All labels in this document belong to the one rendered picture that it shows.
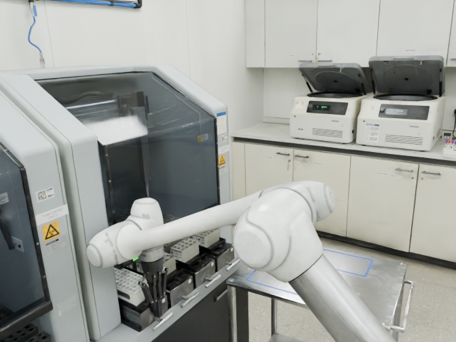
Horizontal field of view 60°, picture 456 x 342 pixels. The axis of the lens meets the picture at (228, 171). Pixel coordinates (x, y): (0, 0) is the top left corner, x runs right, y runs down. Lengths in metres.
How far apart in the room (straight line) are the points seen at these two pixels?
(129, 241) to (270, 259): 0.51
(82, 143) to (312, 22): 2.79
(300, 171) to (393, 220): 0.86
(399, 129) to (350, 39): 0.88
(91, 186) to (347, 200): 2.57
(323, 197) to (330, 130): 2.46
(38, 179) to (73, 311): 0.45
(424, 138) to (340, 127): 0.62
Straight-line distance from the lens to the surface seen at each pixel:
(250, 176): 3.87
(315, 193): 0.97
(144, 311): 1.51
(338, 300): 0.89
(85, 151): 1.29
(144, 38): 3.00
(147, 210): 1.31
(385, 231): 3.51
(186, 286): 1.66
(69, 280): 1.37
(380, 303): 1.54
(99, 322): 1.51
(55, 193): 1.25
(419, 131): 3.24
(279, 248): 0.81
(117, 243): 1.20
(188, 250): 1.73
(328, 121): 3.40
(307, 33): 3.74
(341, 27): 3.63
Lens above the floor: 1.68
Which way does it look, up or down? 17 degrees down
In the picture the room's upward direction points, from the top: 2 degrees counter-clockwise
